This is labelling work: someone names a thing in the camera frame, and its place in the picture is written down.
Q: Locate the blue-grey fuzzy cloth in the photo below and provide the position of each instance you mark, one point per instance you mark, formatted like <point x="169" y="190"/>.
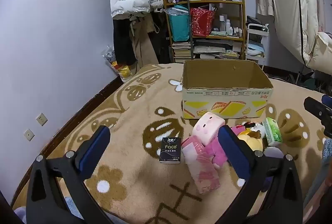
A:
<point x="324" y="159"/>

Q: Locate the khaki hanging garment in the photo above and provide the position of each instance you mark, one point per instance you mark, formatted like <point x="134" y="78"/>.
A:
<point x="144" y="45"/>

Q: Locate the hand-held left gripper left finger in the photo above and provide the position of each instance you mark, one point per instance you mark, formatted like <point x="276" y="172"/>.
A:
<point x="94" y="154"/>

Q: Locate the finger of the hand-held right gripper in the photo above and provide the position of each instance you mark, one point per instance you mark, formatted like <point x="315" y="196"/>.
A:
<point x="327" y="99"/>
<point x="315" y="107"/>

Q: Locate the black hanging garment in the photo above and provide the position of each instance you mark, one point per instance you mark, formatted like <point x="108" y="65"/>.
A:
<point x="123" y="42"/>

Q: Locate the white trolley cart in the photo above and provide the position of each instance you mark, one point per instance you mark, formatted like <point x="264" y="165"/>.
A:
<point x="259" y="28"/>

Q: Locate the white pink pig plush cushion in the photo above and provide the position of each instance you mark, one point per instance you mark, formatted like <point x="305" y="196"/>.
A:
<point x="207" y="128"/>

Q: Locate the teal bag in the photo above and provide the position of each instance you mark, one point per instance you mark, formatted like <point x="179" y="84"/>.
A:
<point x="179" y="25"/>

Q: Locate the thin green pole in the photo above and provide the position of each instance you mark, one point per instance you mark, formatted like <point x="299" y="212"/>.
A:
<point x="190" y="32"/>

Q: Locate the printed cardboard box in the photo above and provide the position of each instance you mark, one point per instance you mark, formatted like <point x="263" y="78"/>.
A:
<point x="220" y="107"/>

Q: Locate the white duvet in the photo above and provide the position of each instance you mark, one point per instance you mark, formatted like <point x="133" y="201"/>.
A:
<point x="321" y="52"/>

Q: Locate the green tissue pack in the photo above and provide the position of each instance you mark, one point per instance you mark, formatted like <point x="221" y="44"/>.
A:
<point x="272" y="132"/>

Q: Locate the black tissue pack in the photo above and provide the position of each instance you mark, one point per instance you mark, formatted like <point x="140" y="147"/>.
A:
<point x="170" y="150"/>

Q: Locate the plastic bag with yellow items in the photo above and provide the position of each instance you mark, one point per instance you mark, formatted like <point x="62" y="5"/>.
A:
<point x="120" y="68"/>

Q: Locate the wall socket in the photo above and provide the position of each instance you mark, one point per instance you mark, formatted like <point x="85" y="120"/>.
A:
<point x="29" y="135"/>
<point x="41" y="119"/>

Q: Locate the row of cosmetic bottles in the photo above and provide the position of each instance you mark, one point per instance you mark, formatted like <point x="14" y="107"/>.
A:
<point x="229" y="28"/>

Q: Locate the stack of books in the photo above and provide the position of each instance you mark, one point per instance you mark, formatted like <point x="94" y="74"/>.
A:
<point x="181" y="52"/>

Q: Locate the pink plush toy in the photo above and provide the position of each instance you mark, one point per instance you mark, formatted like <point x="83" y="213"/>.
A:
<point x="216" y="155"/>

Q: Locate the red gift bag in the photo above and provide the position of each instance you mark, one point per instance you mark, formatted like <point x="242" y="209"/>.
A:
<point x="201" y="23"/>

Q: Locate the white folded mattress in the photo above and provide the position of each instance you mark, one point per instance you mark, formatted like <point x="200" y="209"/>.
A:
<point x="285" y="6"/>

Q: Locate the yellow dog plush toy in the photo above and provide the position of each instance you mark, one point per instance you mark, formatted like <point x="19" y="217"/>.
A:
<point x="250" y="143"/>

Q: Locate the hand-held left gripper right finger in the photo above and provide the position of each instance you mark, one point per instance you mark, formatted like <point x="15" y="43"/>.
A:
<point x="233" y="151"/>

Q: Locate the pink tissue pack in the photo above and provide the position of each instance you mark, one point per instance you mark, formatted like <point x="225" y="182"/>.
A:
<point x="201" y="167"/>

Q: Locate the black bag on cart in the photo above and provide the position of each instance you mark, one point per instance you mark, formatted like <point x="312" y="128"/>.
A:
<point x="255" y="21"/>

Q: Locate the beige patterned blanket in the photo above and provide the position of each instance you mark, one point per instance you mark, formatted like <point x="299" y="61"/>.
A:
<point x="134" y="115"/>

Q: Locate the wooden shelf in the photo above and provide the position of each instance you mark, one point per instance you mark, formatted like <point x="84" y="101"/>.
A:
<point x="243" y="19"/>

